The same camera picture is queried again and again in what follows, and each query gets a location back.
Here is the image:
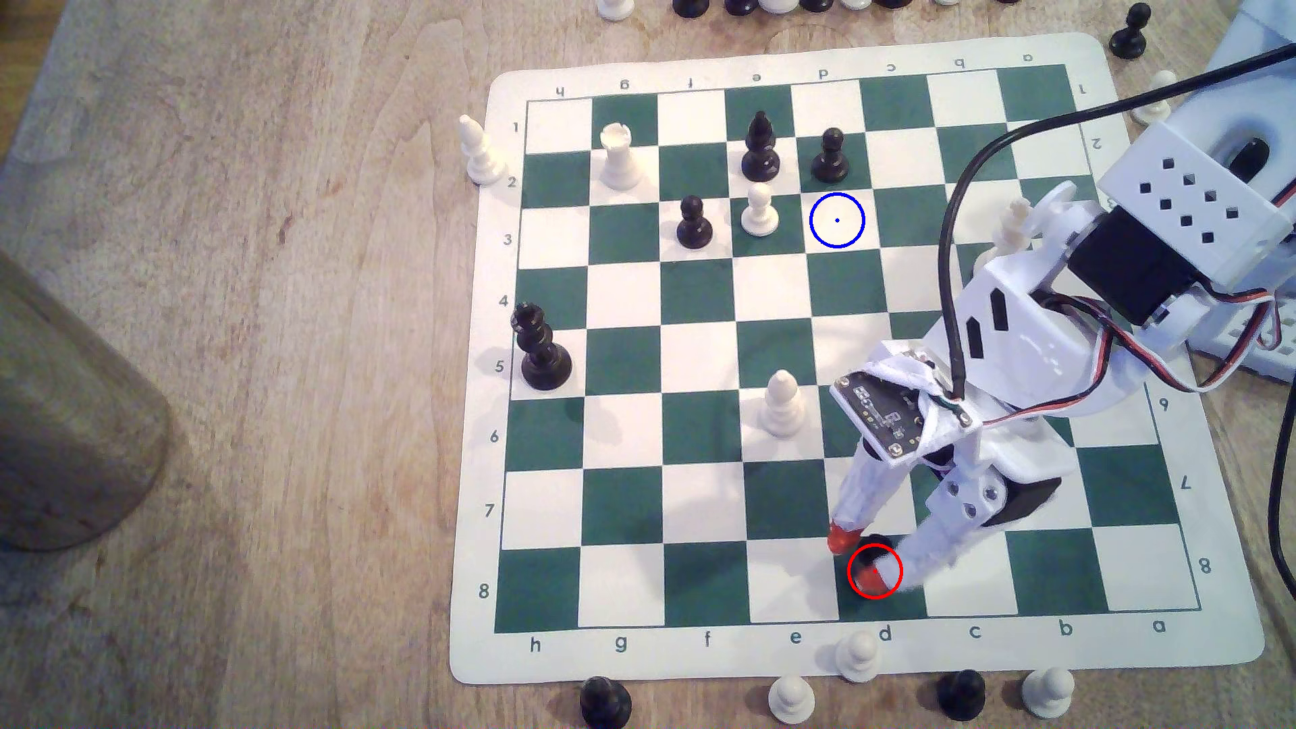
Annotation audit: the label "white chess bishop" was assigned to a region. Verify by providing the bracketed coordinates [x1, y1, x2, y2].
[458, 114, 506, 186]
[759, 369, 808, 439]

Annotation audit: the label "red white servo wires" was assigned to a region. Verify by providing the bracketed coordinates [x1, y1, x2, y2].
[972, 286, 1296, 429]

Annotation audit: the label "white chess rook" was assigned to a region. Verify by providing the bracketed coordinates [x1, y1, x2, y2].
[599, 122, 644, 192]

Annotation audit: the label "black chess queen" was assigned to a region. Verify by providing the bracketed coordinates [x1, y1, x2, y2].
[510, 302, 574, 393]

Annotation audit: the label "black chess bishop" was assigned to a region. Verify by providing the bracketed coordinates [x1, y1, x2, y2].
[741, 110, 783, 184]

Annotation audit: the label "brown wooden cylinder post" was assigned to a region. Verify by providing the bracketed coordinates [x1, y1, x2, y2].
[0, 251, 174, 554]

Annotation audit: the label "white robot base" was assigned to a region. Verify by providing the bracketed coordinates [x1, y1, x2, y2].
[1187, 294, 1296, 385]

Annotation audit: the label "white chess pawn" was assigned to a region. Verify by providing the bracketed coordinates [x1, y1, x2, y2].
[1132, 69, 1179, 129]
[741, 183, 781, 239]
[1021, 666, 1077, 720]
[767, 675, 817, 726]
[835, 632, 884, 684]

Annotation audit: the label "green white chess mat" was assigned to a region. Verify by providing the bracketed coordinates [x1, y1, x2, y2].
[448, 32, 1267, 686]

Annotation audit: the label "white chess queen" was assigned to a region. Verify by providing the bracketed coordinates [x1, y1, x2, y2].
[974, 197, 1040, 279]

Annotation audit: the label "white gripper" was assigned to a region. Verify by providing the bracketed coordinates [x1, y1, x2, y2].
[826, 415, 1081, 601]

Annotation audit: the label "gripper camera circuit board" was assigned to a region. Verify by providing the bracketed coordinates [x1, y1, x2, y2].
[830, 344, 986, 469]

